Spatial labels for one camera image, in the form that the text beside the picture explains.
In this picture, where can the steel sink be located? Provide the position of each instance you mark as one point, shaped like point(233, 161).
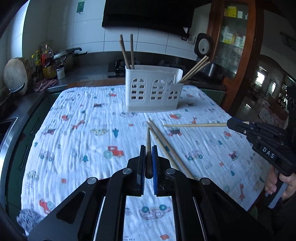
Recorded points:
point(7, 139)

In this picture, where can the black range hood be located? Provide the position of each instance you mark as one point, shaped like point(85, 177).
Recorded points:
point(148, 14)

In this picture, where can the black gas stove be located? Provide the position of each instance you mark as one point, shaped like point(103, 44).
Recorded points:
point(122, 67)

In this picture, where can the black rice cooker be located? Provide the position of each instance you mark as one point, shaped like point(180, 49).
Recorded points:
point(204, 46)

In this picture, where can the person's right forearm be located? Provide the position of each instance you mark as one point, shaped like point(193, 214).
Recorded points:
point(286, 217)

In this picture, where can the green wall hook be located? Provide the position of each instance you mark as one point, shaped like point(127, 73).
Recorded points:
point(80, 7)

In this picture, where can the pink cloth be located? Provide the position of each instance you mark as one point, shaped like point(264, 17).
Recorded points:
point(45, 84)

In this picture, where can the yellow box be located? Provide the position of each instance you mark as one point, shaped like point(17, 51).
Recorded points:
point(231, 11)

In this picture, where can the steel pressure cooker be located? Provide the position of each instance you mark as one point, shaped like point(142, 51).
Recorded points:
point(67, 59)

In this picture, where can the small yellow green bottle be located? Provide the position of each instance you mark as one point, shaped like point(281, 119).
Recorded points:
point(36, 63)

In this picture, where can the white plastic utensil holder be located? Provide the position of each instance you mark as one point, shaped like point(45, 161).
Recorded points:
point(148, 106)

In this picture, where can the person's right hand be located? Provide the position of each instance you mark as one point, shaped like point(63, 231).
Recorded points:
point(270, 185)

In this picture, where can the white and green box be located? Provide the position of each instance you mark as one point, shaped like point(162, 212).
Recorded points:
point(226, 37)

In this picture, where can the small white jar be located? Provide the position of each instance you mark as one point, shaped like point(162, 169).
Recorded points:
point(60, 73)

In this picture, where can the grey fuzzy cloth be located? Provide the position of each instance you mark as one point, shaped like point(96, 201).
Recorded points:
point(29, 219)

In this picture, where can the white cartoon printed cloth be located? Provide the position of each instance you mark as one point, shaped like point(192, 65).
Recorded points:
point(81, 143)

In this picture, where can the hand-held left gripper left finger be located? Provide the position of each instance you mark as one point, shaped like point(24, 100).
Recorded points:
point(142, 166)

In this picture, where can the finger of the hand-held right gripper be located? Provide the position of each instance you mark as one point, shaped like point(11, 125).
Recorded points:
point(237, 127)
point(248, 124)

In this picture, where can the wooden chopstick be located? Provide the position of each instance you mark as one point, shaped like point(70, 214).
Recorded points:
point(158, 139)
point(148, 143)
point(124, 52)
point(196, 125)
point(196, 66)
point(132, 51)
point(198, 70)
point(172, 150)
point(161, 150)

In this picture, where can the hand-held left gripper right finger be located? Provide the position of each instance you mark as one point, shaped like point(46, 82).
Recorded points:
point(155, 166)

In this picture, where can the wall socket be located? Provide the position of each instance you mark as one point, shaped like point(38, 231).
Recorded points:
point(191, 39)

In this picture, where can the metal pan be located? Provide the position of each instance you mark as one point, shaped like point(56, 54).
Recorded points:
point(16, 90)

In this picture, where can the wooden glass door cabinet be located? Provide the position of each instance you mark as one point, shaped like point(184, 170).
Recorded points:
point(249, 58)

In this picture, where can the round wooden cutting board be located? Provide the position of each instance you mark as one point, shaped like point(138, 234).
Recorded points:
point(16, 75)

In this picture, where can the large cooking oil bottle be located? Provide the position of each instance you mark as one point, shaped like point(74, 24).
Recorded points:
point(48, 64)

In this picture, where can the green cabinet door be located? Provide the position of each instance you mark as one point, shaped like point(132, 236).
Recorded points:
point(212, 95)

